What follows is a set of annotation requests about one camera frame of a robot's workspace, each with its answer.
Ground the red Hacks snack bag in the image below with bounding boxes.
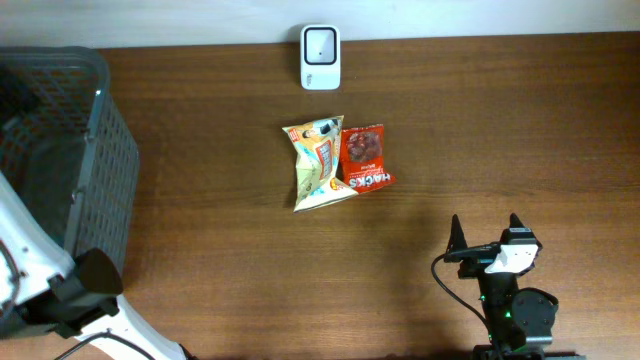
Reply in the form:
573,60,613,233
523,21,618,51
340,124,396,194

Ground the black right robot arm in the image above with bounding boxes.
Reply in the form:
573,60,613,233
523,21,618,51
431,214,581,360

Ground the grey plastic mesh basket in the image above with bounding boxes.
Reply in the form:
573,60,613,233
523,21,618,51
1,47,140,269

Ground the beige chips bag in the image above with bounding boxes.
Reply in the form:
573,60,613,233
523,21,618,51
282,115,358,213

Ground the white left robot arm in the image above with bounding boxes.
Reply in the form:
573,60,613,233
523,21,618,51
1,178,193,359

